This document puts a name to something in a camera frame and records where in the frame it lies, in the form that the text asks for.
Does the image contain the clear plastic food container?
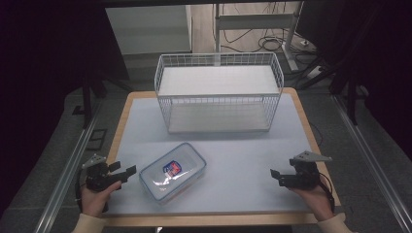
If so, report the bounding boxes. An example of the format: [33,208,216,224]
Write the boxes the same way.
[138,142,208,204]

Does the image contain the black floor frame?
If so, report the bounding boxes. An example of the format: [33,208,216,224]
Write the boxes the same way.
[85,128,109,151]

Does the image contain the pale blue table mat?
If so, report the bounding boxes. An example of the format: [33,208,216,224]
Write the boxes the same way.
[106,92,321,216]

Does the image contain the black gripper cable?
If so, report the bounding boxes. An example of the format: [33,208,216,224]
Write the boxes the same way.
[318,172,336,214]

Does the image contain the black tripod stand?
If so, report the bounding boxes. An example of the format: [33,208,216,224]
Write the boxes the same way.
[299,54,371,126]
[80,69,134,130]

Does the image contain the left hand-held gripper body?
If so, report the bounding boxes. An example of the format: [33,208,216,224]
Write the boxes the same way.
[81,153,128,192]

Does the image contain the white cabinet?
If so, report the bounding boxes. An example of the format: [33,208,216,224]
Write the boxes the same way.
[105,4,193,55]

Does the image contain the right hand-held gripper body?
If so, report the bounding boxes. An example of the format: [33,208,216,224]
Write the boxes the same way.
[279,150,333,191]

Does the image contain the white wire basket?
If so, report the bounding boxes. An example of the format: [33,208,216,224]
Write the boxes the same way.
[154,51,286,135]

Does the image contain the aluminium floor rail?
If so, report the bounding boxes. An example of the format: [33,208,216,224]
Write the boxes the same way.
[330,92,412,233]
[33,102,102,233]

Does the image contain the dark curtain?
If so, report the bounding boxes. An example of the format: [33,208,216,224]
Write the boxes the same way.
[0,0,131,215]
[295,0,412,153]

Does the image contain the black floor cables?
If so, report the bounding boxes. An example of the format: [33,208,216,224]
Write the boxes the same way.
[223,2,320,64]

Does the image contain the person's right hand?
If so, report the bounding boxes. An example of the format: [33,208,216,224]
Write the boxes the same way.
[289,184,335,223]

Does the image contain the white metal desk frame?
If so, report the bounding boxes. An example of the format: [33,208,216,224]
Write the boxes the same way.
[213,1,306,73]

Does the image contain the white power strip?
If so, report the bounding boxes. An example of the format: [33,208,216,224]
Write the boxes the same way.
[305,65,326,81]

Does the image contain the person's left hand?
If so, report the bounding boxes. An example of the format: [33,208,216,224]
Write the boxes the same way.
[80,180,122,218]

